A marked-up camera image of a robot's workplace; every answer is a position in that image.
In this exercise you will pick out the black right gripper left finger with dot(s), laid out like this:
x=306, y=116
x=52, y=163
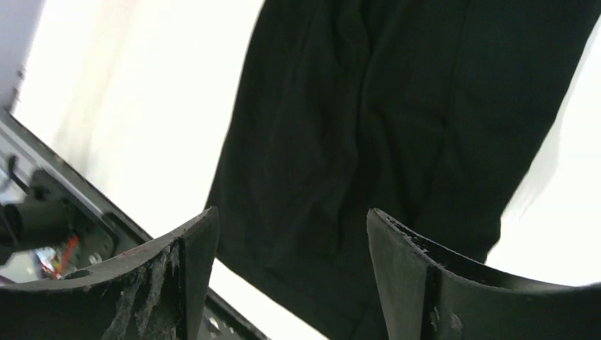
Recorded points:
x=154, y=291

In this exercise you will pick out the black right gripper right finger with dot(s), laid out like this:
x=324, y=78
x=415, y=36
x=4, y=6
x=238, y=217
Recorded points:
x=428, y=291

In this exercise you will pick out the black t shirt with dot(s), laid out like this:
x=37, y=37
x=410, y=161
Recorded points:
x=429, y=110

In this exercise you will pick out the aluminium front rail frame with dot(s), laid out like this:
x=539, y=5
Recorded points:
x=34, y=155

